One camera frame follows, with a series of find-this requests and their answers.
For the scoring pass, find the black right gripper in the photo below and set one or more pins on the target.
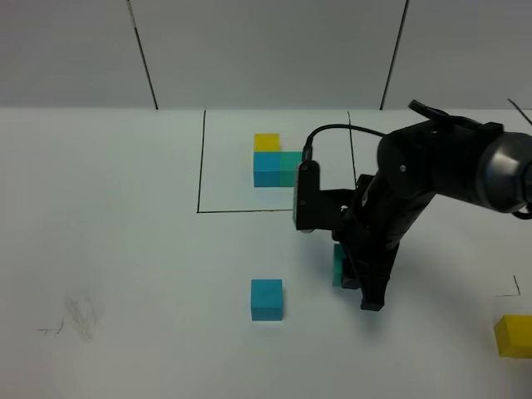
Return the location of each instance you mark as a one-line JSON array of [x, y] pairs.
[[381, 220]]

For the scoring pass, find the green cube block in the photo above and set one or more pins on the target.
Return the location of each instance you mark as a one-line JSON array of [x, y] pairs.
[[338, 258]]

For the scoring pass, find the blue cube block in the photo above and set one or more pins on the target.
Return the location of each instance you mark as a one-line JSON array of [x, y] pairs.
[[266, 300]]

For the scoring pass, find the yellow cube block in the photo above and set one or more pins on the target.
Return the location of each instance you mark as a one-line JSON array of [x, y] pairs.
[[513, 335]]

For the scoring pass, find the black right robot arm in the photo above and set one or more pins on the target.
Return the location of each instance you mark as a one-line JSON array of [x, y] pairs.
[[476, 163]]

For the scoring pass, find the green template cube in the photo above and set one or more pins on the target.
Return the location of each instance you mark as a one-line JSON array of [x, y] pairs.
[[289, 161]]

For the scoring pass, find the blue template cube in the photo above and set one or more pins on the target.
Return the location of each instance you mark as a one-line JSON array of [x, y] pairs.
[[266, 169]]

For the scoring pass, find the yellow template cube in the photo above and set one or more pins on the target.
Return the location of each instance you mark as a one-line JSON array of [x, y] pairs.
[[266, 142]]

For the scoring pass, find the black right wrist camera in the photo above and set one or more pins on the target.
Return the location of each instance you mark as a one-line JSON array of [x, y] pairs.
[[314, 208]]

